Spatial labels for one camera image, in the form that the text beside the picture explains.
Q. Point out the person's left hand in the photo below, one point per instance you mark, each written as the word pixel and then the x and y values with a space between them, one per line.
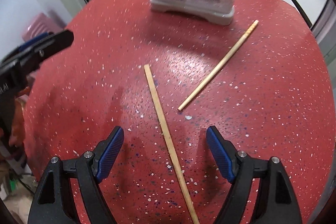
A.
pixel 18 132

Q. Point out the plain wooden chopstick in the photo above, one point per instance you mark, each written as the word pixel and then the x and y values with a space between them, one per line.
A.
pixel 170 144

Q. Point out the chopstick with patterned tip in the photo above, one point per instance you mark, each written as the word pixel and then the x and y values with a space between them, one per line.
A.
pixel 219 66

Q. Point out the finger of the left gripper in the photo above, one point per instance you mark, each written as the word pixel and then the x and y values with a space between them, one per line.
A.
pixel 34 40
pixel 46 48

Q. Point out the pink plastic stool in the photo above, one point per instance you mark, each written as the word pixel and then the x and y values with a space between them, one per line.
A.
pixel 40 24

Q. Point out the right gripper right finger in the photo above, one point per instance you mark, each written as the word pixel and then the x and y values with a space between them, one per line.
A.
pixel 275 202

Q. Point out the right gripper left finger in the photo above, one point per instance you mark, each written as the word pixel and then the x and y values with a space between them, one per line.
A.
pixel 54 201

